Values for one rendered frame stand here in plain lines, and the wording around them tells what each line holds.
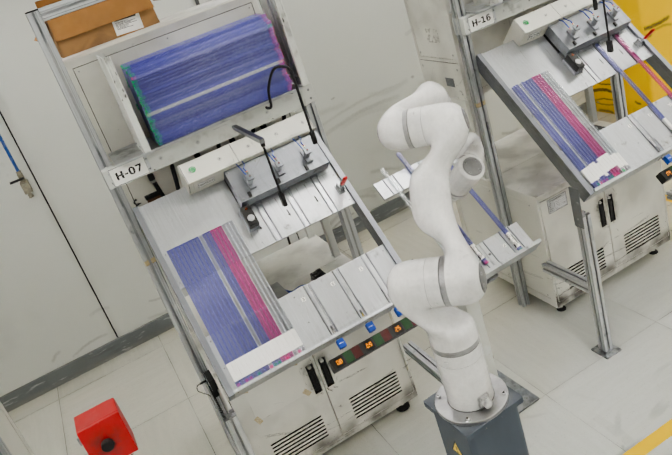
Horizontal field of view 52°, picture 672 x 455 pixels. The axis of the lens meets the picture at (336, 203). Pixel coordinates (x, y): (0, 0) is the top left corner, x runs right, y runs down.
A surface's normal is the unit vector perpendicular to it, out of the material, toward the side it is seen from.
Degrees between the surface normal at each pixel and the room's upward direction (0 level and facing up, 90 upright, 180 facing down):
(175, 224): 45
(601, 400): 0
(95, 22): 80
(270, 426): 90
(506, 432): 90
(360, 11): 90
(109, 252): 90
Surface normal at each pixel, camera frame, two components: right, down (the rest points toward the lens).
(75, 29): 0.41, 0.07
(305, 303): 0.09, -0.44
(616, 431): -0.29, -0.87
